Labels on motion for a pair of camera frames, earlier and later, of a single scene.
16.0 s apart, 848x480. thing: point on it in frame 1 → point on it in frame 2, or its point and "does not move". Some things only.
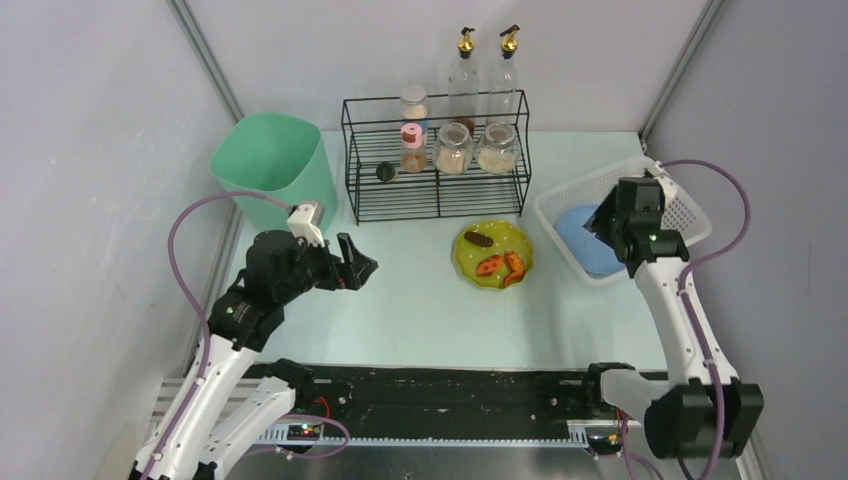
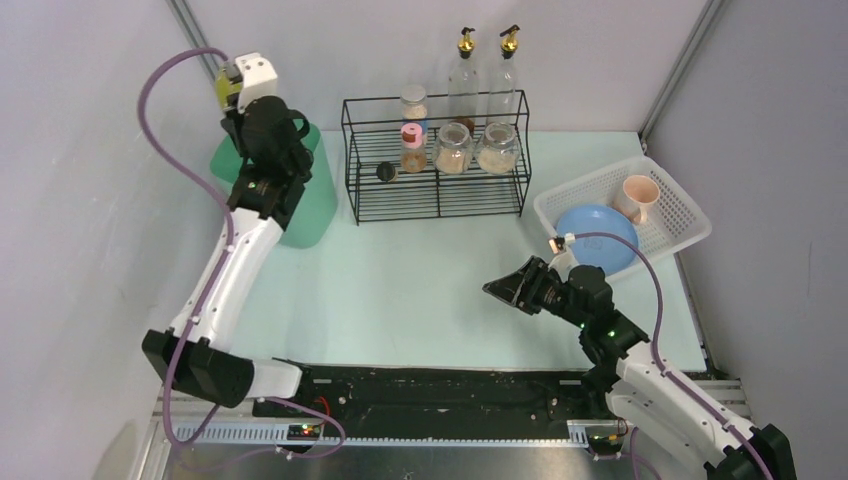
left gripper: x=340 y=266 → x=234 y=129
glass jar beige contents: x=499 y=151 does not move
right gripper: x=610 y=225 → x=532 y=287
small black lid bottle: x=385 y=171 does not move
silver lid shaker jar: x=414 y=101 does not move
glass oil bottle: x=463 y=83 does not move
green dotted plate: x=507 y=237 → x=224 y=88
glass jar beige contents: x=454 y=149 does not move
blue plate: x=595 y=255 does not move
